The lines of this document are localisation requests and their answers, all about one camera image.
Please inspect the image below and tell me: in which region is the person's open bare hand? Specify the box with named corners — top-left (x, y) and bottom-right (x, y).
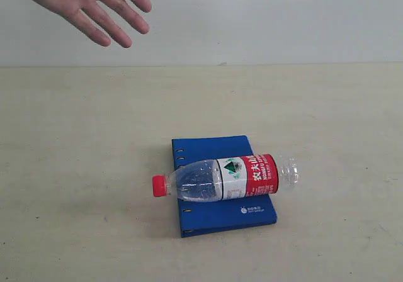
top-left (32, 0), bottom-right (152, 48)

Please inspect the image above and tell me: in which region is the clear water bottle red label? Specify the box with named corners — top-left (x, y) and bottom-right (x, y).
top-left (152, 154), bottom-right (299, 203)

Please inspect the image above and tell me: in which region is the blue ring binder notebook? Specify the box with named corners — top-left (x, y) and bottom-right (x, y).
top-left (171, 135), bottom-right (278, 237)

